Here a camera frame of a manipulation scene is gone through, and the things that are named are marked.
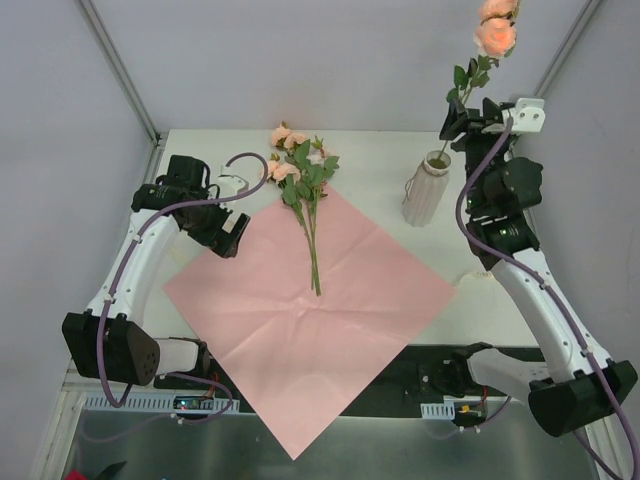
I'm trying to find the white cable duct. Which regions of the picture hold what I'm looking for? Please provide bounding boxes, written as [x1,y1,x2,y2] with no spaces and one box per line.
[420,400,486,421]
[84,393,240,415]

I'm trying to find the right aluminium frame post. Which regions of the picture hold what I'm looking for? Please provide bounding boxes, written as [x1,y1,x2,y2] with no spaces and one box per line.
[508,1,605,102]

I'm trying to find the right white cable duct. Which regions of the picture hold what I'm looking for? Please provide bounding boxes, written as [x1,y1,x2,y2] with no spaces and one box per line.
[420,400,486,421]

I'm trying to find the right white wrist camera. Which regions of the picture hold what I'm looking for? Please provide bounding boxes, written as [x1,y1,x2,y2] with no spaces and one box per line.
[502,98,546,134]

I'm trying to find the aluminium front rail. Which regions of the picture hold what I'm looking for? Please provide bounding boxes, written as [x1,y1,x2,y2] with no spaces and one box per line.
[61,369,102,399]

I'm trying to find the red object at bottom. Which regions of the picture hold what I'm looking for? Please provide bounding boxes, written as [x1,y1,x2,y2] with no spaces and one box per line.
[63,470,88,480]

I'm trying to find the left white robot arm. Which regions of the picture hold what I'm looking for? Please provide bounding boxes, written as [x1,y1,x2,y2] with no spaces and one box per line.
[62,155,250,389]

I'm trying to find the pink paper wrapping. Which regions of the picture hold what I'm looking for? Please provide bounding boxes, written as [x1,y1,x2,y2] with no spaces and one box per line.
[164,191,455,458]

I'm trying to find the white ribbed ceramic vase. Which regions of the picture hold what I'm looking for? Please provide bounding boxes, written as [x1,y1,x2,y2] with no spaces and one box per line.
[402,151,451,228]

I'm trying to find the left white cable duct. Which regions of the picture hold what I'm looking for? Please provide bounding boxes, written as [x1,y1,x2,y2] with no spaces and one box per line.
[84,393,240,415]

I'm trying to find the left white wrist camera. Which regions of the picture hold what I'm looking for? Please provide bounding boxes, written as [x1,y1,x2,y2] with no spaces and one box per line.
[215,166,249,198]

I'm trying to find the purple cable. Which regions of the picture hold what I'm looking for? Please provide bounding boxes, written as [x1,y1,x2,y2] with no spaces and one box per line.
[96,152,269,409]
[454,117,636,480]

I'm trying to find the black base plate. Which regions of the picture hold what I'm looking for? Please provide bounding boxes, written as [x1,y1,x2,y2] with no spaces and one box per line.
[153,345,543,418]

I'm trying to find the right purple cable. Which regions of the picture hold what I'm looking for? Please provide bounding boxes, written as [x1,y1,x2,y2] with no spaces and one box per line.
[454,117,636,480]

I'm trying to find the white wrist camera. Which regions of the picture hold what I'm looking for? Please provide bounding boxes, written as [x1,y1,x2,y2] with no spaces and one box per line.
[215,166,249,198]
[502,98,546,134]

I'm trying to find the aluminium frame post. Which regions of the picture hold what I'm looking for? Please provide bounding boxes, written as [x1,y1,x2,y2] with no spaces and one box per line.
[74,0,162,147]
[508,1,605,102]

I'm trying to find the pink flowers with green leaves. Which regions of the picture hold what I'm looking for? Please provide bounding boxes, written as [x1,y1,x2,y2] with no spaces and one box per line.
[267,122,340,296]

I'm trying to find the left aluminium frame post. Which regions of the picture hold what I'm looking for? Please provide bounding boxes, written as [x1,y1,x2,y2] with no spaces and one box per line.
[74,0,162,147]

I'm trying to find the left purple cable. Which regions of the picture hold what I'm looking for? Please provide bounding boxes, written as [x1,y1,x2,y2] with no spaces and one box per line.
[96,152,269,409]

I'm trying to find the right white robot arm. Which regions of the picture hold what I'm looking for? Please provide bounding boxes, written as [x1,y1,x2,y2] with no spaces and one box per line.
[435,98,638,437]

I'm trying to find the single pink rose stem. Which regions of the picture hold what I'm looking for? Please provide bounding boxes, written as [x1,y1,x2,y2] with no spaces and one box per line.
[433,0,522,169]

